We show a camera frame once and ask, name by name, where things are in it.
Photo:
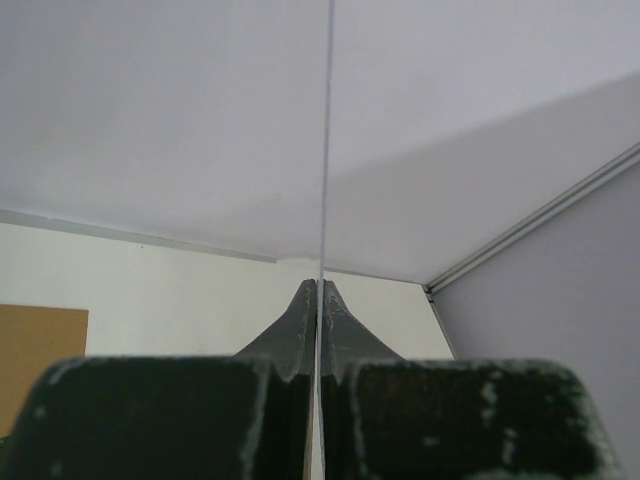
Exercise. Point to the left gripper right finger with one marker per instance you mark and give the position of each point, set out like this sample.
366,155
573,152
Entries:
385,417

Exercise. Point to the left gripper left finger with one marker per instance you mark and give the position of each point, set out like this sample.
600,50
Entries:
243,416

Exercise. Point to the brown cardboard backing board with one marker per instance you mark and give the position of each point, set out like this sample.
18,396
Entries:
32,339

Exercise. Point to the right corner aluminium post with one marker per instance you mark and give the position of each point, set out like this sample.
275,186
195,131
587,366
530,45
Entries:
599,178

